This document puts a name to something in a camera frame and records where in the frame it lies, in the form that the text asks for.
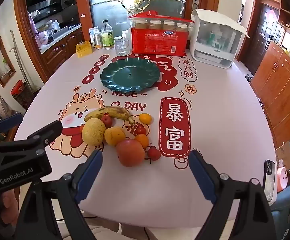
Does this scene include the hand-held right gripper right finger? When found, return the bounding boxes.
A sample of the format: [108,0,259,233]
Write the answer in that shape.
[188,149,278,240]

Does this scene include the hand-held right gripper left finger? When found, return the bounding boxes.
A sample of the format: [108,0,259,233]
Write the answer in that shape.
[15,149,103,240]

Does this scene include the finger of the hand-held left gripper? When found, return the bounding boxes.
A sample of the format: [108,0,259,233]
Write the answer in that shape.
[22,120,63,153]
[0,112,24,144]

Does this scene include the large yellow-green pear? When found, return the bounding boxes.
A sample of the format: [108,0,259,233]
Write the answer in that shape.
[81,118,106,146]

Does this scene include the large yellow orange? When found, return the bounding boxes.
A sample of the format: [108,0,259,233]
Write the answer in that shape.
[104,127,126,147]

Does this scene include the small red hawthorn fruit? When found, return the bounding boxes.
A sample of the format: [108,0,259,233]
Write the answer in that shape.
[147,147,162,161]

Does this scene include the small red apple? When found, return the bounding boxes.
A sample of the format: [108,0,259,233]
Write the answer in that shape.
[101,114,113,128]

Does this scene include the small orange tangerine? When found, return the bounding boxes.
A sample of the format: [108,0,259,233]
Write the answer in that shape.
[134,134,150,150]

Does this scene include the spotted yellow banana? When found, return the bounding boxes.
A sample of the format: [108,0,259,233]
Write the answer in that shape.
[84,106,136,126]

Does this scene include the small yellow tangerine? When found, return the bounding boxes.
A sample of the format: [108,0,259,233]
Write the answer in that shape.
[138,113,152,125]

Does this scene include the dark green scalloped plate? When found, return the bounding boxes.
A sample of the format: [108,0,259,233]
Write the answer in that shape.
[100,57,161,92]

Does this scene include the person's left hand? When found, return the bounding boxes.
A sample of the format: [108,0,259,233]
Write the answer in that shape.
[0,190,20,230]

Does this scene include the red bin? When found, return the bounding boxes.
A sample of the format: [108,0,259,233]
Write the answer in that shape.
[11,80,26,97]

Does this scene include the printed cartoon tablecloth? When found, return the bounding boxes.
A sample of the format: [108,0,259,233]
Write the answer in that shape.
[13,47,278,229]

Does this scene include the black smartphone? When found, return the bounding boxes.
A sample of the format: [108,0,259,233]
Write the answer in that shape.
[262,159,277,203]

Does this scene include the wooden kitchen counter cabinet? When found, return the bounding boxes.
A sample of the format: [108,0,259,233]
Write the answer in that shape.
[40,24,85,78]

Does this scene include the pink round container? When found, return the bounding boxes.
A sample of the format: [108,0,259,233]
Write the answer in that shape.
[276,167,288,192]

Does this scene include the cardboard box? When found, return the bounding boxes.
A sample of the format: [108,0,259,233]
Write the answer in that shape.
[275,141,290,170]

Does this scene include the yellow box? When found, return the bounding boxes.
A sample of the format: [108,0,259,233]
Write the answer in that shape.
[75,41,93,58]

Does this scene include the pink hanging cloth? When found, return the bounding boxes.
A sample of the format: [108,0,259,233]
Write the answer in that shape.
[28,14,48,48]

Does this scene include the metal tin can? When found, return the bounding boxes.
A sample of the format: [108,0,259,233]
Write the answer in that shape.
[93,32,103,49]

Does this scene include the white and blue carton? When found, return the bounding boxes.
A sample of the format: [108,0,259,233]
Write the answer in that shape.
[89,27,101,47]

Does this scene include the clear drinking glass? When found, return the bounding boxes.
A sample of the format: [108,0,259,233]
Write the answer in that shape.
[114,39,131,56]

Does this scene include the clear bottle with green label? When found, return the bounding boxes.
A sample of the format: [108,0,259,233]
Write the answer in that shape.
[100,20,114,50]

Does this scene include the brown wooden sideboard cabinet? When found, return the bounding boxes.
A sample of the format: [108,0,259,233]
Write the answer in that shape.
[250,40,290,148]

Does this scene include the white countertop cup sterilizer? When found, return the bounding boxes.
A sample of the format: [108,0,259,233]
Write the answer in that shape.
[190,9,250,69]

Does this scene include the red paper cup package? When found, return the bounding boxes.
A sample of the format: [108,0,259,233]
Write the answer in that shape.
[131,27,189,57]

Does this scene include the frosted glass sliding door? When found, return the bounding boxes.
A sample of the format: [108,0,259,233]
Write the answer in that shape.
[87,0,188,28]

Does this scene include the dark wooden door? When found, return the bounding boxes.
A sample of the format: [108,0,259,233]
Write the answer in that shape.
[241,0,282,77]

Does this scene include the clear bag with red rim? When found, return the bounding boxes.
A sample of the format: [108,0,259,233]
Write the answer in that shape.
[127,10,195,34]

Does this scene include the wooden wall niche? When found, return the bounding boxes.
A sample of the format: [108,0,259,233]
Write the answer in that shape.
[0,36,16,88]

